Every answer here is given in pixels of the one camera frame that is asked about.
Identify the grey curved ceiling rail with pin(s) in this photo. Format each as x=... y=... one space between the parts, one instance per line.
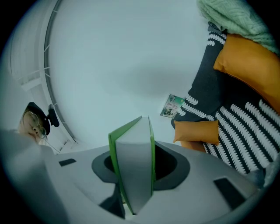
x=47 y=65

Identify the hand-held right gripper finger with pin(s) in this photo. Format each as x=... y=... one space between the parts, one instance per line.
x=115 y=203

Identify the large orange pillow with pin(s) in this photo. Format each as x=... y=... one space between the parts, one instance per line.
x=249 y=63

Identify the small orange pillow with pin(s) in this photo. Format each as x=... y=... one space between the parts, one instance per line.
x=197 y=131

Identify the person's head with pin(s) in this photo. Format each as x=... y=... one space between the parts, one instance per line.
x=28 y=129

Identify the green hardcover book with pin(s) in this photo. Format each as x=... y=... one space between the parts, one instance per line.
x=133 y=164

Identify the black white striped blanket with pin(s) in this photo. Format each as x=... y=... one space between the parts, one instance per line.
x=240 y=135

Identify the black head-mounted camera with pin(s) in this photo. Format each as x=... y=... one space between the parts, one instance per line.
x=53 y=117

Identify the green knitted blanket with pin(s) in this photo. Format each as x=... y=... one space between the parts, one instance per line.
x=236 y=17

